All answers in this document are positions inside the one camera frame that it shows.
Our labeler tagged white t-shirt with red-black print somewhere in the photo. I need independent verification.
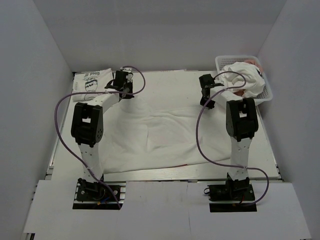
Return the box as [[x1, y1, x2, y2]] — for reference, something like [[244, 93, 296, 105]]
[[99, 97, 231, 174]]

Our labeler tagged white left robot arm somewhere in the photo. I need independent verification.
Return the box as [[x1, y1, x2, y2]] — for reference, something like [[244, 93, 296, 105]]
[[71, 83, 134, 182]]

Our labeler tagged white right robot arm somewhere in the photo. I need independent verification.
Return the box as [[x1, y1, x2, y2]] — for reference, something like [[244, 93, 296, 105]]
[[201, 86, 259, 200]]

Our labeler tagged white perforated plastic basket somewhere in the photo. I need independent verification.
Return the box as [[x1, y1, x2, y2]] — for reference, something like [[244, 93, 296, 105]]
[[215, 55, 273, 105]]

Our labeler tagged folded white cartoon t-shirt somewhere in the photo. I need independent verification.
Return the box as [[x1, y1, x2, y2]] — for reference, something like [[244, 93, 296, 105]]
[[72, 68, 113, 102]]

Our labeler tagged crumpled white t-shirt in basket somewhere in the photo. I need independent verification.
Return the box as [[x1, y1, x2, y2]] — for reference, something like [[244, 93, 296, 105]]
[[216, 62, 266, 99]]

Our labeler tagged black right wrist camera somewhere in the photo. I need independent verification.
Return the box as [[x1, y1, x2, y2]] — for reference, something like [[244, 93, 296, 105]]
[[198, 74, 224, 89]]

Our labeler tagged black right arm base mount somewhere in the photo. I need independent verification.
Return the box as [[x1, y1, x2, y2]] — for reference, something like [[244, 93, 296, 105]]
[[203, 175, 257, 213]]

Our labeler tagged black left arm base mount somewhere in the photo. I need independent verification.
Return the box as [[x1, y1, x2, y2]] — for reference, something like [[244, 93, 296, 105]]
[[72, 178, 126, 210]]

